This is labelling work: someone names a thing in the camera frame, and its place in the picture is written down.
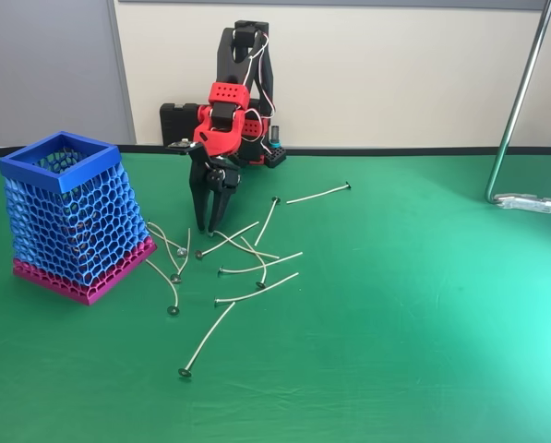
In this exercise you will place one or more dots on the black teal clamp knob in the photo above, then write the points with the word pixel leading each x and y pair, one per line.
pixel 275 136

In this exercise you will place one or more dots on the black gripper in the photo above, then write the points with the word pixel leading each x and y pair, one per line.
pixel 209 179

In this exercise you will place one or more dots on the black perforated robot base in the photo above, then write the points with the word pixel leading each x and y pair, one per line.
pixel 275 159

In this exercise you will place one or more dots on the blue and magenta mesh basket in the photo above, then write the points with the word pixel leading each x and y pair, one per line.
pixel 72 221

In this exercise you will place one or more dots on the clear clamp on stand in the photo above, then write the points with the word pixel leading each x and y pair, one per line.
pixel 524 203

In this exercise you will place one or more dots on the green table cloth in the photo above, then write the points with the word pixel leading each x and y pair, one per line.
pixel 395 323

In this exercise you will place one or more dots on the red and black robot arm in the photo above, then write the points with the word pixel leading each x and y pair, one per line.
pixel 229 94

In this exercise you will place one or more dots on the chrome stand pole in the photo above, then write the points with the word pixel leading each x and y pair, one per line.
pixel 517 106

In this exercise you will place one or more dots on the black plastic tool case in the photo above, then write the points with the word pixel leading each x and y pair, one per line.
pixel 178 127

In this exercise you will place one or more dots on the white candle wick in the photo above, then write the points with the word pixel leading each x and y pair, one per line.
pixel 259 284
pixel 175 278
pixel 229 239
pixel 185 372
pixel 220 271
pixel 173 310
pixel 180 252
pixel 199 253
pixel 217 301
pixel 157 233
pixel 275 199
pixel 348 186

